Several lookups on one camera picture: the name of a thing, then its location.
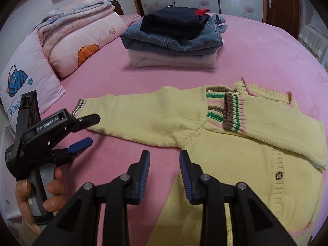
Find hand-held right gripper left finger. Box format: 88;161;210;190
33;150;151;246

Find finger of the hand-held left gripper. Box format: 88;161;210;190
51;138;93;167
74;113;101;134

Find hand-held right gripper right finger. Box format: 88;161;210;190
179;150;298;246

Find yellow striped knit sweater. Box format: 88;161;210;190
72;77;328;246

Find person's left forearm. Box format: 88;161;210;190
18;216;43;245

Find folded grey and cream clothes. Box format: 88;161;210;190
120;14;228;57

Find person's left hand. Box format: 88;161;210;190
15;168;64;233

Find white dotted cloth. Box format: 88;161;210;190
0;124;19;221

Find pink printed pillow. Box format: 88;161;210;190
0;29;67;126

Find pink flower print quilt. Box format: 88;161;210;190
38;13;127;79

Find folded white garment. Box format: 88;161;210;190
127;49;218;69

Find pale floral folded blanket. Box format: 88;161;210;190
33;0;116;31

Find wooden headboard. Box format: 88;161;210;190
110;0;126;16

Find folded navy garment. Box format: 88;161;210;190
140;7;211;38

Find pink fleece blanket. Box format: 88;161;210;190
0;13;328;246

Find floral sliding door wardrobe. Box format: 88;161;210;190
128;0;264;22

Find white lace covered furniture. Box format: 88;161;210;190
297;8;328;69

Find brown wooden door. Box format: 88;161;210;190
261;0;301;39

